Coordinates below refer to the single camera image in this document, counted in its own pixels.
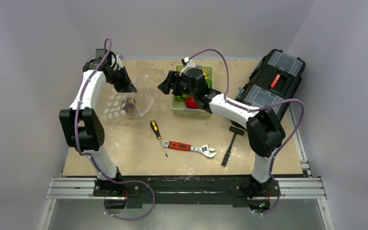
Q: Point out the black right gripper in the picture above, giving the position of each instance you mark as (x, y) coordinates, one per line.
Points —
(172, 82)

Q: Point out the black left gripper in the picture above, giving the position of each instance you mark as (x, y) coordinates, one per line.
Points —
(126, 86)

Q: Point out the green striped watermelon toy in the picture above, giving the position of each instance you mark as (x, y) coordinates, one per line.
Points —
(181, 98)

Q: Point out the dark red purple fruit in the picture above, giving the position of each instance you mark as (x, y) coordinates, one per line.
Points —
(129, 105)

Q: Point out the clear dotted zip top bag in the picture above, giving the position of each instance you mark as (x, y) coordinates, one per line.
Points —
(115, 106)

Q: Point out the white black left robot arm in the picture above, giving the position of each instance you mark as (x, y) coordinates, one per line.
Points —
(82, 127)

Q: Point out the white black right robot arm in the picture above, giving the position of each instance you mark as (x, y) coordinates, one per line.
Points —
(265, 132)

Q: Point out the light green plastic basket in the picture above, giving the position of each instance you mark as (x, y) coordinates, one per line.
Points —
(179, 108)

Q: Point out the yellow black screwdriver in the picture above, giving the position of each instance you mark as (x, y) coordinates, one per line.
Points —
(156, 131)

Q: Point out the green bell pepper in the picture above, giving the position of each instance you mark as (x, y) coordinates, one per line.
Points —
(209, 83)

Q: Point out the black hammer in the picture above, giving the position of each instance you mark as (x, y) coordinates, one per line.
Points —
(236, 131)

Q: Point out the black plastic toolbox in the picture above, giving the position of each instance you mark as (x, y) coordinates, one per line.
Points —
(276, 78)

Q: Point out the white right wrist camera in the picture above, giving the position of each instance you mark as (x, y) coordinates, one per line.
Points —
(187, 64)

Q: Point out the red handled adjustable wrench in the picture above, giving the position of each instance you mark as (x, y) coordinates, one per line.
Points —
(205, 150)

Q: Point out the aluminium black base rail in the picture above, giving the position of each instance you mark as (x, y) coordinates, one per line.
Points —
(234, 190)

